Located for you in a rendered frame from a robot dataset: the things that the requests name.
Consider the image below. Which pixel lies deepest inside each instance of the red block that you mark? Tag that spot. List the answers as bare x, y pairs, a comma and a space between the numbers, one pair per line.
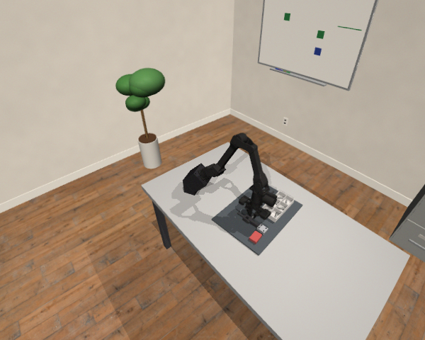
255, 237

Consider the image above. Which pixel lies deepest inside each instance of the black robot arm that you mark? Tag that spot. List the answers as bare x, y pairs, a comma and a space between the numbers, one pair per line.
259, 180

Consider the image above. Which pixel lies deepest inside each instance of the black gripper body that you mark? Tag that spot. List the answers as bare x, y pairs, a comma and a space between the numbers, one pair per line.
256, 206

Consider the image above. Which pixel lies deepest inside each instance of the dark grey flat bar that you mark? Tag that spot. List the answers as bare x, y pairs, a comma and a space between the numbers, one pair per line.
255, 224

